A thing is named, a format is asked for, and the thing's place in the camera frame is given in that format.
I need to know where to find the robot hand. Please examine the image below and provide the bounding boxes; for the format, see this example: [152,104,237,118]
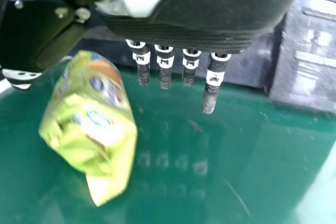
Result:
[0,0,306,115]

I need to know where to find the yellow-green biscuit packet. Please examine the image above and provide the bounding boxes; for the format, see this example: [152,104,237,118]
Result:
[38,50,139,207]

